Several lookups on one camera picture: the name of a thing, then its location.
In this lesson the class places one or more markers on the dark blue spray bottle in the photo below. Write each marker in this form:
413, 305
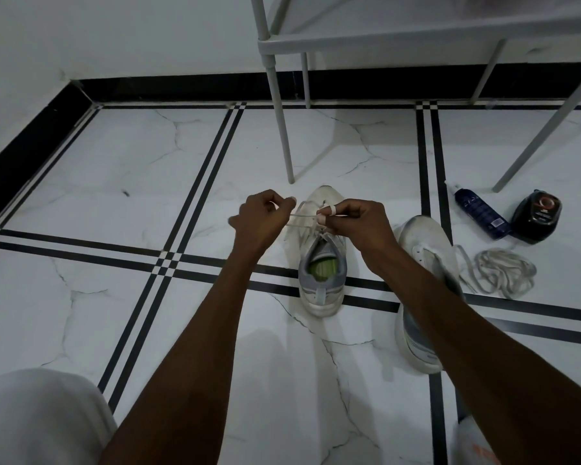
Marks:
481, 213

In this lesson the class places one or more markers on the white sneaker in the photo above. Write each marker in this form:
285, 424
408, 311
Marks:
322, 300
423, 232

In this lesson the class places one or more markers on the white shorts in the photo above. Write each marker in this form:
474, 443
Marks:
38, 421

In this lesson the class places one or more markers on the white sock with orange print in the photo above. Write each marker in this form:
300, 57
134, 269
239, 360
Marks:
474, 445

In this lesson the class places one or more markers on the grey metal shelf rack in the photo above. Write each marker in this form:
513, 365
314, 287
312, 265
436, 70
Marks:
416, 36

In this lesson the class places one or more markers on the person's left forearm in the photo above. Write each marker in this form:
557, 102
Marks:
184, 372

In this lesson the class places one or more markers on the white shoelace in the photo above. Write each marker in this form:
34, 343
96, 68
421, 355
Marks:
503, 271
305, 222

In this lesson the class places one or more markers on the person's right hand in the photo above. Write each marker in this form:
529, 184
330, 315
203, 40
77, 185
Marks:
363, 227

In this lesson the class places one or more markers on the person's right forearm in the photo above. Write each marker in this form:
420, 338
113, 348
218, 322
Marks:
498, 377

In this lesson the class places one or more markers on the black shoe polish container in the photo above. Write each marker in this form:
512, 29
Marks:
536, 217

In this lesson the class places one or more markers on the person's left hand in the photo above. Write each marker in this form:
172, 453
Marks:
259, 222

